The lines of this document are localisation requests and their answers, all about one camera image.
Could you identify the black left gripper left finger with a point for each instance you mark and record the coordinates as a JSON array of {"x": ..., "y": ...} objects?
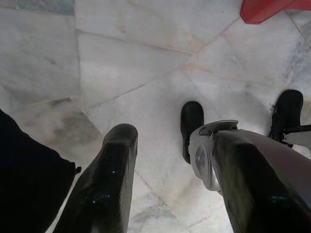
[{"x": 104, "y": 182}]

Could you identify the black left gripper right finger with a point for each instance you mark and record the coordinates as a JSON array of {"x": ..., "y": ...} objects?
[{"x": 255, "y": 201}]

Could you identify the plain black garment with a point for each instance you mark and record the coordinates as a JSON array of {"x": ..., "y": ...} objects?
[{"x": 29, "y": 182}]

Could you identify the grey right robot leg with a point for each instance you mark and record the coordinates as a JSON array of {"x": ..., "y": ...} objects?
[{"x": 298, "y": 134}]

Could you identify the black right robot foot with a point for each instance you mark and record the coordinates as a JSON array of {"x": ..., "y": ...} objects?
[{"x": 288, "y": 109}]

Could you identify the black robot foot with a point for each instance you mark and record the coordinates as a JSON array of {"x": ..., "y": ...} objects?
[
  {"x": 192, "y": 121},
  {"x": 288, "y": 109}
]

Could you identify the black left robot foot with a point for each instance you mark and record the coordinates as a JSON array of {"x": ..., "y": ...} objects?
[{"x": 192, "y": 121}]

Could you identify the red plastic stool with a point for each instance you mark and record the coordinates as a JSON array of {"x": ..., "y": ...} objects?
[{"x": 267, "y": 9}]

